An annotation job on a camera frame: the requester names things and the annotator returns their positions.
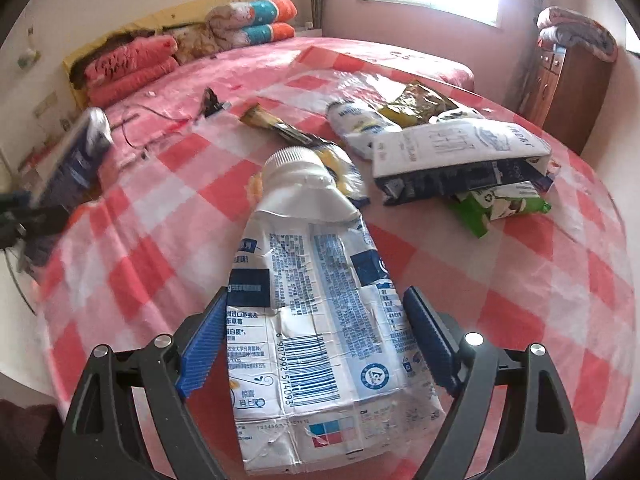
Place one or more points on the olive yellow snack packet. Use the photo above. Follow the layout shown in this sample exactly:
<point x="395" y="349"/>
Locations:
<point x="415" y="102"/>

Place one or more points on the pink grey folded quilt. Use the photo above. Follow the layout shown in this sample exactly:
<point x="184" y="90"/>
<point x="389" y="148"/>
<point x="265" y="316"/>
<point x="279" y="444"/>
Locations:
<point x="575" y="30"/>

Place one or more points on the red white checked tablecloth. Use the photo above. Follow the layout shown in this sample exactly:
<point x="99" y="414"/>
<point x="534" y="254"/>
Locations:
<point x="165" y="220"/>

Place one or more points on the green snack packet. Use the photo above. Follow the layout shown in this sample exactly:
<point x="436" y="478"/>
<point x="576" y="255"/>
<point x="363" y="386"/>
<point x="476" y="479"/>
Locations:
<point x="480" y="216"/>

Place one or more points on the white blue capped drink carton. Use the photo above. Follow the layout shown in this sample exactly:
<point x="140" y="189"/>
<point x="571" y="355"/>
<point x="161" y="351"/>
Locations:
<point x="310" y="310"/>

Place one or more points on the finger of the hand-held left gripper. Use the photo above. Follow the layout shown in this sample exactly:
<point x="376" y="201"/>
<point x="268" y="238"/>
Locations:
<point x="47" y="232"/>

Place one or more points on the brown wooden cabinet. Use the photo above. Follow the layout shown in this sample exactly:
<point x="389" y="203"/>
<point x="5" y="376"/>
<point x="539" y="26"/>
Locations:
<point x="565" y="90"/>

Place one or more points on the pink printed bedsheet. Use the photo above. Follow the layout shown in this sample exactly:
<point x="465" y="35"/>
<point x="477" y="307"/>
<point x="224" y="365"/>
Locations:
<point x="260" y="67"/>

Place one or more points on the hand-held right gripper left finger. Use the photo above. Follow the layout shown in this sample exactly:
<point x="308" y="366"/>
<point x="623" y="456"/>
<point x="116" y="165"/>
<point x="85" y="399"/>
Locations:
<point x="200" y="345"/>

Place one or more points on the patterned curtain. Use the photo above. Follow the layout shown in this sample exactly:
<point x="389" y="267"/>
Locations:
<point x="537" y="20"/>

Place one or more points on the gold black coffee sachet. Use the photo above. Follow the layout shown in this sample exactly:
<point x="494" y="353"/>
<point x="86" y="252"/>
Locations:
<point x="280" y="127"/>

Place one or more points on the brown floral pillow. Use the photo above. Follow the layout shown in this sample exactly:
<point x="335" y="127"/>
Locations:
<point x="197" y="42"/>

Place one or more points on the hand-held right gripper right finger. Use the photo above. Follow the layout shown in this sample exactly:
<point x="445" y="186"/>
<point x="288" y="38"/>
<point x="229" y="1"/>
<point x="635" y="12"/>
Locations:
<point x="430" y="345"/>

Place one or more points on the red pillow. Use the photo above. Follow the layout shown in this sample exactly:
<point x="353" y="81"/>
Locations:
<point x="130" y="57"/>
<point x="135" y="82"/>

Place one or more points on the white blue soft packet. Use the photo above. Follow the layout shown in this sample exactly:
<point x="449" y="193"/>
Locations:
<point x="352" y="120"/>

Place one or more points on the white and navy flattened carton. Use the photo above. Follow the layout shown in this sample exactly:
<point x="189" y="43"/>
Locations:
<point x="450" y="145"/>

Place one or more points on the blue orange folded quilt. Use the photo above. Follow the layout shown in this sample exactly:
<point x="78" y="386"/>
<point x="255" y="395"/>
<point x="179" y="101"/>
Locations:
<point x="255" y="12"/>
<point x="260" y="35"/>

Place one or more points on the yellow headboard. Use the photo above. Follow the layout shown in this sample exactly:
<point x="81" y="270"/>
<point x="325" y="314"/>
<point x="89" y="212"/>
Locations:
<point x="150" y="20"/>

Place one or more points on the white nightstand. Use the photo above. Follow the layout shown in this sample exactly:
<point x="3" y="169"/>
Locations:
<point x="309" y="30"/>

